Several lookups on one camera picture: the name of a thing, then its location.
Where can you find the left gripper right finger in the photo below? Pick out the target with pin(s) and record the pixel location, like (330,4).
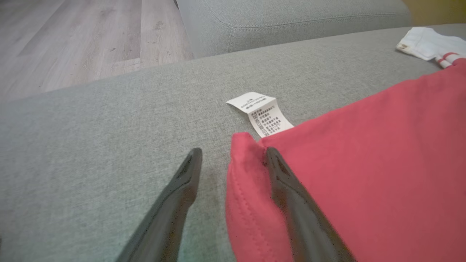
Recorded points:
(298,218)

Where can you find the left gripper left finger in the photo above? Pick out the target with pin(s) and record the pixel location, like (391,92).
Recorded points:
(174,203)

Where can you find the large grey sofa seat cushion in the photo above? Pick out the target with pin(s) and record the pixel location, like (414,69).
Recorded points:
(91,145)

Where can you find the red basketball jersey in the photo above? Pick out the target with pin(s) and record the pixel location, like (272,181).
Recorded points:
(382,163)

